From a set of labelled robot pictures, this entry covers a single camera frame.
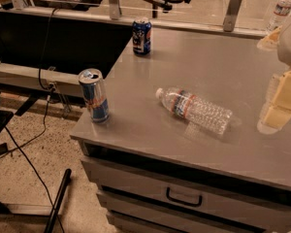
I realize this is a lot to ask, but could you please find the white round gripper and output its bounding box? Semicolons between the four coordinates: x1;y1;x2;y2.
257;16;291;134

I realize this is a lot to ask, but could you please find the clear plastic water bottle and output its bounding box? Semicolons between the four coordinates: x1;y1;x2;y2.
155;87;233;135

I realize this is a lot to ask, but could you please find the background water bottle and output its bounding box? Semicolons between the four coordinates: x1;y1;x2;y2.
266;0;291;32

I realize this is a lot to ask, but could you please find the grey drawer cabinet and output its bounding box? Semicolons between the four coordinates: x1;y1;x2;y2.
72;29;291;233

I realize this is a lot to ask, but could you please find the blue Pepsi soda can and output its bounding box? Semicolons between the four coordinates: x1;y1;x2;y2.
132;17;151;55

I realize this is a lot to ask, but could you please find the tall Red Bull can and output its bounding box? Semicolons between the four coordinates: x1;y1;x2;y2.
79;68;109;123

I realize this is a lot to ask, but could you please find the black desk panel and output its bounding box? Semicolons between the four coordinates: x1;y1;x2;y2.
0;11;132;76

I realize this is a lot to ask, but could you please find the black pole on floor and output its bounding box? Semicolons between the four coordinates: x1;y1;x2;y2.
44;169;72;233

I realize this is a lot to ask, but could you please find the grey metal post right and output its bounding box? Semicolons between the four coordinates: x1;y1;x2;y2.
223;0;242;32

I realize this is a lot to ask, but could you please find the grey metal post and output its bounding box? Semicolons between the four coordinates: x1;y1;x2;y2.
223;0;242;32
109;0;121;20

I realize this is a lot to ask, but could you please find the black drawer handle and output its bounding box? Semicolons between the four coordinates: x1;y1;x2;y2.
165;187;203;208

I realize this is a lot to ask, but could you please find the black hanging power cable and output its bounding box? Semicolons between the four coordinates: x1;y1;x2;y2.
37;7;61;92

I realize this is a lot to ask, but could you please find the black cable on floor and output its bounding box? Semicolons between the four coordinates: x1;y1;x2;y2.
0;94;66;233

